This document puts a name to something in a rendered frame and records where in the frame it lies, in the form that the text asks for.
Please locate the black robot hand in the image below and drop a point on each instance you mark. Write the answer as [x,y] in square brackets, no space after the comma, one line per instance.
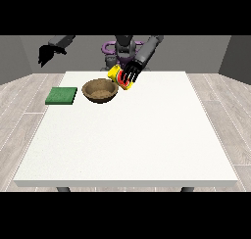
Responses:
[45,55]
[132,71]

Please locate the yellow cup with melon print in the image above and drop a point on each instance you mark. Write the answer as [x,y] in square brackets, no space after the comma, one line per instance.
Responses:
[116,75]

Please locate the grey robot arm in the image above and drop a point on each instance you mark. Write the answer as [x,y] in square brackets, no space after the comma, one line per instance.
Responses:
[148,50]
[62,40]

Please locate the brown wooden bowl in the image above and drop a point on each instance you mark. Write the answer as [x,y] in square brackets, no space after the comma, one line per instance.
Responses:
[100,90]

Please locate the green square pad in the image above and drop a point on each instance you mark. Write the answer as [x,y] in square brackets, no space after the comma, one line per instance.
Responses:
[61,95]

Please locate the grey robot trunk purple rings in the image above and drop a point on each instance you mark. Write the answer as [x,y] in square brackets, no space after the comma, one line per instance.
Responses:
[122,52]

